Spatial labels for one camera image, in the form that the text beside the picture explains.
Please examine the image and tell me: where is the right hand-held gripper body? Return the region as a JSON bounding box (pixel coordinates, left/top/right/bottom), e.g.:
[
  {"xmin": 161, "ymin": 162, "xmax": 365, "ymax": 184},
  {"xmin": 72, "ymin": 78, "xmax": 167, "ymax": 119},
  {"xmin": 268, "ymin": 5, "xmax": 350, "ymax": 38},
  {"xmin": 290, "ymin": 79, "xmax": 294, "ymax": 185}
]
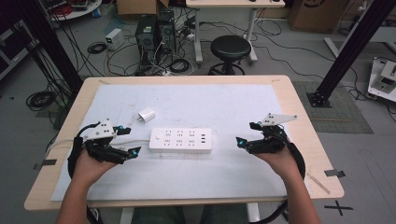
[{"xmin": 248, "ymin": 113, "xmax": 298, "ymax": 155}]

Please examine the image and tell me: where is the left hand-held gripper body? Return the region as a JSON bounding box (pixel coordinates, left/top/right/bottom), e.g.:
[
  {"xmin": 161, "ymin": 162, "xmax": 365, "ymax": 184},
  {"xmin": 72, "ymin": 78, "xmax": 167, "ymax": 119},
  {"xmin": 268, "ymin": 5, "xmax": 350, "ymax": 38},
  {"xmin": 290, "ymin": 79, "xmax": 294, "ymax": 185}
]
[{"xmin": 81, "ymin": 119, "xmax": 129, "ymax": 165}]

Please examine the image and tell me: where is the white charger plug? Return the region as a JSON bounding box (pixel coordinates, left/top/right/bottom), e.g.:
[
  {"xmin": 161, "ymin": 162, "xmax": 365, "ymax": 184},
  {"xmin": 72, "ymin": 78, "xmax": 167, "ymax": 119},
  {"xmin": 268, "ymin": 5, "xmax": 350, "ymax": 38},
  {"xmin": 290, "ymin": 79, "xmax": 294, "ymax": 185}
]
[{"xmin": 135, "ymin": 106, "xmax": 157, "ymax": 124}]

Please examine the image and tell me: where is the white power strip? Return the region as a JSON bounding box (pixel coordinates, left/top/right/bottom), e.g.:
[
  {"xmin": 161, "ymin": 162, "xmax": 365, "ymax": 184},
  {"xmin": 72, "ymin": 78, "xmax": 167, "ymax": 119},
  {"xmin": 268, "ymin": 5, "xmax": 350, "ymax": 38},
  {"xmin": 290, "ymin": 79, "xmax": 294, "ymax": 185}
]
[{"xmin": 148, "ymin": 127, "xmax": 213, "ymax": 154}]

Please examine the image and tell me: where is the person's right hand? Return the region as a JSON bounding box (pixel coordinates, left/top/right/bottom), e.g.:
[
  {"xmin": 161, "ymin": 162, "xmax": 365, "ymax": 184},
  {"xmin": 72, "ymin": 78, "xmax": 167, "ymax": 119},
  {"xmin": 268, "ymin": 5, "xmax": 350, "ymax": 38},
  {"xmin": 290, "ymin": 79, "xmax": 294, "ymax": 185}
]
[{"xmin": 251, "ymin": 141, "xmax": 303, "ymax": 185}]

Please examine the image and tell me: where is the person's left hand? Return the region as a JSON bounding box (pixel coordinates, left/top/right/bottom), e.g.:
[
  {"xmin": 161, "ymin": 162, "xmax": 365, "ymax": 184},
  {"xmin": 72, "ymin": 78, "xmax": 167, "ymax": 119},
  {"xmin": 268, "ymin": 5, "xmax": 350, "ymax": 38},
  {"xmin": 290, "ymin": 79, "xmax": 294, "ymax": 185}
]
[{"xmin": 72, "ymin": 148, "xmax": 118, "ymax": 189}]

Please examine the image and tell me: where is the thin wooden stick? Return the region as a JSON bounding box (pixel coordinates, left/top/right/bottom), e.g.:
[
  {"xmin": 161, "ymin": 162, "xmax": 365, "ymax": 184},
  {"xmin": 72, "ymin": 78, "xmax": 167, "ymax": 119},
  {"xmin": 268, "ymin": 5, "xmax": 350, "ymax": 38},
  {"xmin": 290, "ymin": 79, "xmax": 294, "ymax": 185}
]
[{"xmin": 305, "ymin": 172, "xmax": 332, "ymax": 195}]

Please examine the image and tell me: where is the black tape strip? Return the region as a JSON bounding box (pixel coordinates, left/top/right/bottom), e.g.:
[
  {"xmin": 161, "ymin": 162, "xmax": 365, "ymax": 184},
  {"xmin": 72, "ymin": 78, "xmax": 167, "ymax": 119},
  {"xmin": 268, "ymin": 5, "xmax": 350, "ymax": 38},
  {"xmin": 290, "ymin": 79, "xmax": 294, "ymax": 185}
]
[
  {"xmin": 33, "ymin": 159, "xmax": 58, "ymax": 171},
  {"xmin": 324, "ymin": 169, "xmax": 347, "ymax": 179}
]

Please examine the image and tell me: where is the white table mat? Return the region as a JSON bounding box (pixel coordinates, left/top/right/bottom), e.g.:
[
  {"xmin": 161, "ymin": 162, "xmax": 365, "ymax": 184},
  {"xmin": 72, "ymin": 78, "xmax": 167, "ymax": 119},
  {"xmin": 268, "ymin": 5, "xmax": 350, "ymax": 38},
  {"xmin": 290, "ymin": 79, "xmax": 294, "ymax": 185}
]
[{"xmin": 50, "ymin": 83, "xmax": 290, "ymax": 203}]

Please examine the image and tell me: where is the white table leg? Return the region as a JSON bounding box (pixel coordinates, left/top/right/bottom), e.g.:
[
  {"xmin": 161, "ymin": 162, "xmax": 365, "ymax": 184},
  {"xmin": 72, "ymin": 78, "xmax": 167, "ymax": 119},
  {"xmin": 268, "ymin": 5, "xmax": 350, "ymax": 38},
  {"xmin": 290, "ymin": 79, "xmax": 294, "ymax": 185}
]
[
  {"xmin": 119, "ymin": 207, "xmax": 135, "ymax": 224},
  {"xmin": 246, "ymin": 203, "xmax": 262, "ymax": 224}
]

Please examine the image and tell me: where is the person's left leg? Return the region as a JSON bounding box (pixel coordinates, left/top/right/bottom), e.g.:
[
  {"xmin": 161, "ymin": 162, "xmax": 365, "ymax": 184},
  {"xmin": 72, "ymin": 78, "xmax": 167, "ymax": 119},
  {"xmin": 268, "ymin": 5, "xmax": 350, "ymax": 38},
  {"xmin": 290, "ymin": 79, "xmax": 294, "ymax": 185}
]
[{"xmin": 130, "ymin": 206, "xmax": 187, "ymax": 224}]

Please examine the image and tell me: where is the person's leg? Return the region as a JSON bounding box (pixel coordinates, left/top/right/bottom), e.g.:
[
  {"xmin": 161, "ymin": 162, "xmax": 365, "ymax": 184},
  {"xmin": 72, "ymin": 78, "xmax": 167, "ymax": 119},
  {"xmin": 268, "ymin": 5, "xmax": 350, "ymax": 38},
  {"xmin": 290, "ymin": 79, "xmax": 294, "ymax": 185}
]
[
  {"xmin": 200, "ymin": 203, "xmax": 250, "ymax": 224},
  {"xmin": 130, "ymin": 206, "xmax": 187, "ymax": 224}
]

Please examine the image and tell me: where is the grey floor mat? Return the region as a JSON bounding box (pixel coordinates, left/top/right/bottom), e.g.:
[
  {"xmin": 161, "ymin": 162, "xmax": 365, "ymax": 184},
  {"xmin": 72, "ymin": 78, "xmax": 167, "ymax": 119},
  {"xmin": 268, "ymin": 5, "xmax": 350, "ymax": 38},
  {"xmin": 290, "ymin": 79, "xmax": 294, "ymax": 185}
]
[{"xmin": 291, "ymin": 80, "xmax": 375, "ymax": 135}]

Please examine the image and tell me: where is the person's right leg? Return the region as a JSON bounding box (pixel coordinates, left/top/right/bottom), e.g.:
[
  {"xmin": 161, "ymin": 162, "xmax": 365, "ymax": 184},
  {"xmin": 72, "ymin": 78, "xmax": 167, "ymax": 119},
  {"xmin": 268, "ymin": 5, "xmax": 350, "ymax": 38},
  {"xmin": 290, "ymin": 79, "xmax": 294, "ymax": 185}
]
[{"xmin": 200, "ymin": 203, "xmax": 250, "ymax": 224}]

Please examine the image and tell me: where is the black round stool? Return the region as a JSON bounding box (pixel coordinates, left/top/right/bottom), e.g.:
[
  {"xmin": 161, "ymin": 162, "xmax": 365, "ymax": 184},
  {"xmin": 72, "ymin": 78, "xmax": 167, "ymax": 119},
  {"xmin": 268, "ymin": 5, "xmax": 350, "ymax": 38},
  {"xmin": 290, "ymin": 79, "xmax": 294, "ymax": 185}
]
[{"xmin": 207, "ymin": 35, "xmax": 252, "ymax": 77}]

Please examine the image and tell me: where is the white power supply box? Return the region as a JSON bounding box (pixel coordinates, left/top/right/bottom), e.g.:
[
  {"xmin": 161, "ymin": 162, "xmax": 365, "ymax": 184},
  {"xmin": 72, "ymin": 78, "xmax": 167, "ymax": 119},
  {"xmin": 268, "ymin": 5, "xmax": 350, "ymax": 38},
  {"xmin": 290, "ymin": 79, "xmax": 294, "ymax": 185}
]
[{"xmin": 105, "ymin": 27, "xmax": 126, "ymax": 51}]

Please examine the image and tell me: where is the black computer tower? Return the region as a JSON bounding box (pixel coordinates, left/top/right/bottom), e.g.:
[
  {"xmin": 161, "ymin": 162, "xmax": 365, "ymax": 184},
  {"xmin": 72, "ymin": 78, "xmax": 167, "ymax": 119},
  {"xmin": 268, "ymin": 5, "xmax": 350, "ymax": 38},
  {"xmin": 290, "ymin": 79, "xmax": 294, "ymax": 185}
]
[
  {"xmin": 156, "ymin": 10, "xmax": 177, "ymax": 56},
  {"xmin": 134, "ymin": 14, "xmax": 159, "ymax": 67}
]

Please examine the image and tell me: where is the round white table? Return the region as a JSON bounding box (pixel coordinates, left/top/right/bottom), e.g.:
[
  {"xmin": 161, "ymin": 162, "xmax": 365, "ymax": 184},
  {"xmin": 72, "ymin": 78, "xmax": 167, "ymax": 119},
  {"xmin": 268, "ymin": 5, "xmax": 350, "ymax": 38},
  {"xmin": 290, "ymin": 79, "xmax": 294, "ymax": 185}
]
[{"xmin": 39, "ymin": 0, "xmax": 103, "ymax": 22}]

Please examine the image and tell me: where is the white desk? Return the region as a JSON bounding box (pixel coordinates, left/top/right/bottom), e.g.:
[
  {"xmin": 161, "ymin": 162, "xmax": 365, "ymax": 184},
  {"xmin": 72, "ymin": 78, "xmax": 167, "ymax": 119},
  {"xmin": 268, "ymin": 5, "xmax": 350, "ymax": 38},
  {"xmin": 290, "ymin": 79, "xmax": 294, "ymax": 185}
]
[{"xmin": 185, "ymin": 0, "xmax": 287, "ymax": 65}]

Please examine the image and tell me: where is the white machine base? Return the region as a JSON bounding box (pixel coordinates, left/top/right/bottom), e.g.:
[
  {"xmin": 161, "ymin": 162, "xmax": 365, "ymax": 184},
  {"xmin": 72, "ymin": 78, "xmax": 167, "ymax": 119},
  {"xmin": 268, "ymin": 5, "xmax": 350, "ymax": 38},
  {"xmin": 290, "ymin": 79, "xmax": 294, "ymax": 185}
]
[{"xmin": 367, "ymin": 56, "xmax": 396, "ymax": 104}]

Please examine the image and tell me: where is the cardboard box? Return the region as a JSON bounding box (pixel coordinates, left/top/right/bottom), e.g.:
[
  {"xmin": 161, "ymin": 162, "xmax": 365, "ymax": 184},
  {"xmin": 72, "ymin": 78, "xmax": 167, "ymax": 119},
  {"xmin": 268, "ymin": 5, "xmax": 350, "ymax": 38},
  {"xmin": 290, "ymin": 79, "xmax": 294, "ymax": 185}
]
[
  {"xmin": 287, "ymin": 0, "xmax": 352, "ymax": 34},
  {"xmin": 116, "ymin": 0, "xmax": 170, "ymax": 17}
]

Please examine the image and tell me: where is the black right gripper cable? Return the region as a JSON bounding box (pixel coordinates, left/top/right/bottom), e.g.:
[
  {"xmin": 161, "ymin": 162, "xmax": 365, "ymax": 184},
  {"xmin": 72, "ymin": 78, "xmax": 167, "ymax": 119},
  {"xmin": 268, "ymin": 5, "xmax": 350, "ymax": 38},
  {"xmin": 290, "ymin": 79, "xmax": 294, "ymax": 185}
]
[{"xmin": 248, "ymin": 143, "xmax": 307, "ymax": 224}]

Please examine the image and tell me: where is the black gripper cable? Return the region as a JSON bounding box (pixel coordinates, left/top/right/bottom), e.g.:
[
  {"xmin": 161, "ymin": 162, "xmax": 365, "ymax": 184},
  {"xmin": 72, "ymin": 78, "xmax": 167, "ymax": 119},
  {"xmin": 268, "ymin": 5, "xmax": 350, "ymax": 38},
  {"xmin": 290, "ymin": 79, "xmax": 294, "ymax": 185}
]
[
  {"xmin": 248, "ymin": 143, "xmax": 307, "ymax": 224},
  {"xmin": 66, "ymin": 122, "xmax": 101, "ymax": 180}
]

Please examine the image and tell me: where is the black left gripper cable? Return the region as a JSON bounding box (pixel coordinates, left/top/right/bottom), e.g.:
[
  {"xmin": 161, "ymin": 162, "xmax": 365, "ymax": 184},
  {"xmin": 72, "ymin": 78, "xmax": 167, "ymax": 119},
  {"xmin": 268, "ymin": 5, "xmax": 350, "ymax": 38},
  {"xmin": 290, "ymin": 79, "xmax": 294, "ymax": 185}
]
[{"xmin": 66, "ymin": 122, "xmax": 101, "ymax": 180}]

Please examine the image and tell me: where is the coiled black cable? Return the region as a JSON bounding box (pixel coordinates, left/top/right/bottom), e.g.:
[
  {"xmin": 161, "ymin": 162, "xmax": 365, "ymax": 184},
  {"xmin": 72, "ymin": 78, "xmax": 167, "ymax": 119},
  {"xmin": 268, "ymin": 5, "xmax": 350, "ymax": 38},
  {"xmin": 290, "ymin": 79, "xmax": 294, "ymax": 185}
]
[
  {"xmin": 168, "ymin": 58, "xmax": 191, "ymax": 75},
  {"xmin": 87, "ymin": 41, "xmax": 108, "ymax": 55},
  {"xmin": 25, "ymin": 91, "xmax": 58, "ymax": 112}
]

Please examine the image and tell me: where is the black metal post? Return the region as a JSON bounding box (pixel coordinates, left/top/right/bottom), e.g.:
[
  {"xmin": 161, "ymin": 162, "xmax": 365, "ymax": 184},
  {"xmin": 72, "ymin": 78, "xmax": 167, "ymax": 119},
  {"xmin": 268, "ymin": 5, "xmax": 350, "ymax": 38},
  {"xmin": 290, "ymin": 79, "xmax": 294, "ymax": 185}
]
[
  {"xmin": 305, "ymin": 0, "xmax": 396, "ymax": 109},
  {"xmin": 14, "ymin": 0, "xmax": 84, "ymax": 94}
]

